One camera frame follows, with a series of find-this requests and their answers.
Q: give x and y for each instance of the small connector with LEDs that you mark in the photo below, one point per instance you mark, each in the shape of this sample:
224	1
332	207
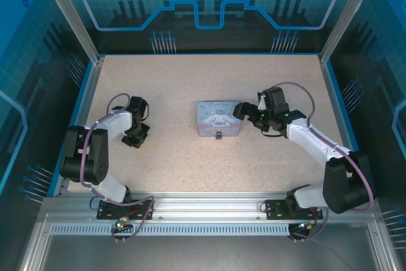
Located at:
122	224
307	225

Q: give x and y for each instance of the long aluminium base rail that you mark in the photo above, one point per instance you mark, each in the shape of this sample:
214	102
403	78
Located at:
206	207

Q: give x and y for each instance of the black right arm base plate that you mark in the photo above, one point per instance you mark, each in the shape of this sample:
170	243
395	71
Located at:
276	209

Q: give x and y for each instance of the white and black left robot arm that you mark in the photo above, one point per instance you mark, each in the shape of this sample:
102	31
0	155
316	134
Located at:
111	122

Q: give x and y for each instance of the cartoon print tin box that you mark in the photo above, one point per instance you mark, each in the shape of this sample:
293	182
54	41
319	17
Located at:
219	118

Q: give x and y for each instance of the grey metal base frame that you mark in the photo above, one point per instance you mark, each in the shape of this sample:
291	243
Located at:
203	252

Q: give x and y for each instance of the aluminium table side rail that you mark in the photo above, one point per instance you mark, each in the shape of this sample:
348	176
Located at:
342	125
80	125

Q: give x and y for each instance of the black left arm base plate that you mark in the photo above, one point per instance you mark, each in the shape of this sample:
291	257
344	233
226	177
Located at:
108	210

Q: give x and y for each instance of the aluminium frame post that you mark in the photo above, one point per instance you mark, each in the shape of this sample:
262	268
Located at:
346	14
73	14

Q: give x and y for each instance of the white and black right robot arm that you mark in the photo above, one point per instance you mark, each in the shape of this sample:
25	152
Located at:
311	139

